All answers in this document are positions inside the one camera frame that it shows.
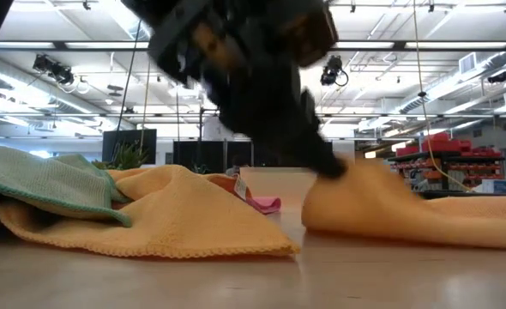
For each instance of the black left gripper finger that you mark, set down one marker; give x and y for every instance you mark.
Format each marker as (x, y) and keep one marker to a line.
(319, 146)
(274, 141)

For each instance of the pink microfiber towel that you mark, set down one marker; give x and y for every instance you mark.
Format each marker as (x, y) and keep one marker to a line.
(266, 204)

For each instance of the light green microfiber towel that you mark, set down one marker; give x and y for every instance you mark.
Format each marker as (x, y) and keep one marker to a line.
(43, 180)

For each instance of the black room partition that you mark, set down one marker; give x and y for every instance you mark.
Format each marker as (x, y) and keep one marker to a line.
(210, 156)

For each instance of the shelf with red bins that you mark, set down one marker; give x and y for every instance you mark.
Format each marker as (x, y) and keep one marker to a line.
(446, 148)

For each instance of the black display panel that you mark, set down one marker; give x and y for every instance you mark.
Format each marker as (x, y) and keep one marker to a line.
(128, 139)

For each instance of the small potted succulent plant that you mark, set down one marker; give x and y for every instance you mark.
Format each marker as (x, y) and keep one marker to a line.
(124, 159)

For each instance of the black ceiling camera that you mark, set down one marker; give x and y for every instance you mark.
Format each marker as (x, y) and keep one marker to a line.
(53, 68)
(332, 70)
(497, 77)

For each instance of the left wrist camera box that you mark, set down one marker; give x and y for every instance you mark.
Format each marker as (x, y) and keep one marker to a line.
(317, 38)

